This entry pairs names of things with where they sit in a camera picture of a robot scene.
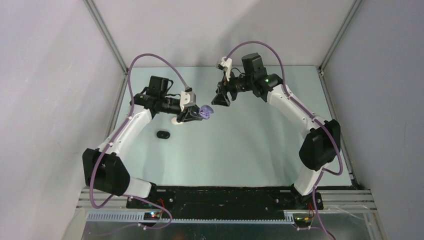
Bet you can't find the white earbud charging case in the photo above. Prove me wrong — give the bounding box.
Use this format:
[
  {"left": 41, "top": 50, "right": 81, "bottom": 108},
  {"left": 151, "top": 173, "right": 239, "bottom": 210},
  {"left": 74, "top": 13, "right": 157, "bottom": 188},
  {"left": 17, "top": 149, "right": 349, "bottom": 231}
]
[{"left": 171, "top": 117, "right": 184, "bottom": 125}]

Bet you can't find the left aluminium frame post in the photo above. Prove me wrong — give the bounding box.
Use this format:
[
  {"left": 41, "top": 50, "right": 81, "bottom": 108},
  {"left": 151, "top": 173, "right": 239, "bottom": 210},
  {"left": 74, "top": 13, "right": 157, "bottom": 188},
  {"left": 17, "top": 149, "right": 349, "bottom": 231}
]
[{"left": 82, "top": 0, "right": 129, "bottom": 74}]

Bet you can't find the right aluminium frame post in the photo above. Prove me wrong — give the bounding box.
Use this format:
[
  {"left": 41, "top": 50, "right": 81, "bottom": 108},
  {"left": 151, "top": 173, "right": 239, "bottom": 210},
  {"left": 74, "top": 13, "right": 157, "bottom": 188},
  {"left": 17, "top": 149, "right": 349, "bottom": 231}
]
[{"left": 318, "top": 0, "right": 364, "bottom": 72}]

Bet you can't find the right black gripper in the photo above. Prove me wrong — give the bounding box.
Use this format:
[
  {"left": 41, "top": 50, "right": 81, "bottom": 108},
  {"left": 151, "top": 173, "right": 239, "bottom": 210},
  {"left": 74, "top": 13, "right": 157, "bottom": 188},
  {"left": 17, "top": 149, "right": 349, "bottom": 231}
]
[{"left": 211, "top": 70, "right": 254, "bottom": 108}]

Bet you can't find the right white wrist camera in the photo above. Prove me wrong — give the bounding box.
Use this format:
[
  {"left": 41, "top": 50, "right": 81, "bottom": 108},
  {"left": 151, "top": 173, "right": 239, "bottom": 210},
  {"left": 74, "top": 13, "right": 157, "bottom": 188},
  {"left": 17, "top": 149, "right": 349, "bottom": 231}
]
[{"left": 215, "top": 56, "right": 233, "bottom": 82}]

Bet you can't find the controller circuit board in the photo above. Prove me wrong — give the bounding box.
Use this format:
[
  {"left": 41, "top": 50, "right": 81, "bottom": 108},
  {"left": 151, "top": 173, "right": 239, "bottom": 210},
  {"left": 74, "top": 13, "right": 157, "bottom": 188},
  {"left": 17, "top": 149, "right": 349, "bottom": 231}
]
[
  {"left": 143, "top": 212, "right": 162, "bottom": 221},
  {"left": 293, "top": 217, "right": 313, "bottom": 229}
]

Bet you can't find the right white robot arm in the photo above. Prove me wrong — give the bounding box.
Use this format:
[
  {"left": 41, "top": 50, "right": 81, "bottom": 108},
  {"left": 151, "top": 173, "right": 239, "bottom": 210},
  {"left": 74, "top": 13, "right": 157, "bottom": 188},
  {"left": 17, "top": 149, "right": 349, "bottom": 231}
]
[{"left": 211, "top": 52, "right": 343, "bottom": 209}]

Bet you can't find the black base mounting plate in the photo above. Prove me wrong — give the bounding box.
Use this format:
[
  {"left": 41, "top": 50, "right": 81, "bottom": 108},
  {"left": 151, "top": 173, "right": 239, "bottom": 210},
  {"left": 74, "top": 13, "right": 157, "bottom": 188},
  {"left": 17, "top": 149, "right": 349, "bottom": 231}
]
[{"left": 126, "top": 186, "right": 324, "bottom": 221}]

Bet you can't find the right controller circuit board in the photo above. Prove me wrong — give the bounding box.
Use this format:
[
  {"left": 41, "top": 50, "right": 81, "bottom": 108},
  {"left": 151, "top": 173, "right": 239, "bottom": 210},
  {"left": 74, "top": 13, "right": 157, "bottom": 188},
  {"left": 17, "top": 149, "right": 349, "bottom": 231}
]
[{"left": 293, "top": 217, "right": 313, "bottom": 229}]

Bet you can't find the aluminium frame post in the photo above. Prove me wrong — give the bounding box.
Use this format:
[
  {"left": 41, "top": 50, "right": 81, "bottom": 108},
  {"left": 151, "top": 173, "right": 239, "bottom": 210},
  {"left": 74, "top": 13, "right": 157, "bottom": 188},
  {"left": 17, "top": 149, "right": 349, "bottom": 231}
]
[
  {"left": 82, "top": 0, "right": 129, "bottom": 74},
  {"left": 318, "top": 0, "right": 364, "bottom": 72}
]

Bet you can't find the left controller circuit board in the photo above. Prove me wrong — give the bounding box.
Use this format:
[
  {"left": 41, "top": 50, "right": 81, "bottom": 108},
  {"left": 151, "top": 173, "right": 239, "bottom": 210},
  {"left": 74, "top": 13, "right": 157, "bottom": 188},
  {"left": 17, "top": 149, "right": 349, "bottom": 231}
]
[{"left": 143, "top": 212, "right": 162, "bottom": 221}]

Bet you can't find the grey slotted cable duct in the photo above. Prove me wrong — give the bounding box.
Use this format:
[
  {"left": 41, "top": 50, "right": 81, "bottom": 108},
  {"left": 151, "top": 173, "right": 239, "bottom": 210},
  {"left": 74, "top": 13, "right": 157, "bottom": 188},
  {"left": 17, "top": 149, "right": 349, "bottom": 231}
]
[{"left": 86, "top": 211, "right": 296, "bottom": 225}]

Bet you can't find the purple earbud charging case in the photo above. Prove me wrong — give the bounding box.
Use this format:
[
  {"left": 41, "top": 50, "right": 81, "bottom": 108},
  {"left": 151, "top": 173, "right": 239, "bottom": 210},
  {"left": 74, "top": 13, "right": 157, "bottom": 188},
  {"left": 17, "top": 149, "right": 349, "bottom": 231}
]
[{"left": 198, "top": 105, "right": 214, "bottom": 120}]

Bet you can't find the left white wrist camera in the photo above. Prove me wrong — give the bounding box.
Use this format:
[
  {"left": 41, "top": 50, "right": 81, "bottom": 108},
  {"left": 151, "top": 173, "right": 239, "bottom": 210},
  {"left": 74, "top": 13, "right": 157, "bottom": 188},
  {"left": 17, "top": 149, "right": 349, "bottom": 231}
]
[{"left": 179, "top": 88, "right": 196, "bottom": 111}]

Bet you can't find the black earbud charging case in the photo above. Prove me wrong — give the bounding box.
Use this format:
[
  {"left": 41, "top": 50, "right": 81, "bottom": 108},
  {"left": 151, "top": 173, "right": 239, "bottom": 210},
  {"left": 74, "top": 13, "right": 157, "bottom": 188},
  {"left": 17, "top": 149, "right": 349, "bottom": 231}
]
[{"left": 156, "top": 130, "right": 171, "bottom": 140}]

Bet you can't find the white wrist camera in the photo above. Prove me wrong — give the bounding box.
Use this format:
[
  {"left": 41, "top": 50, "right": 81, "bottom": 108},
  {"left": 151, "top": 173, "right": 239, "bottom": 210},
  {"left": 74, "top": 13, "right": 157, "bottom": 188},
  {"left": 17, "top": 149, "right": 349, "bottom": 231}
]
[
  {"left": 215, "top": 56, "right": 233, "bottom": 82},
  {"left": 179, "top": 88, "right": 196, "bottom": 111}
]

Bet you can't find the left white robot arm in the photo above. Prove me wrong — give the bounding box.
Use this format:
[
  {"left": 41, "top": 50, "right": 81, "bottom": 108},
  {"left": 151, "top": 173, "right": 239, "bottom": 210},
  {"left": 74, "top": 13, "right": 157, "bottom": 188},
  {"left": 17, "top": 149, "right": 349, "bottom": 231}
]
[{"left": 82, "top": 76, "right": 202, "bottom": 208}]

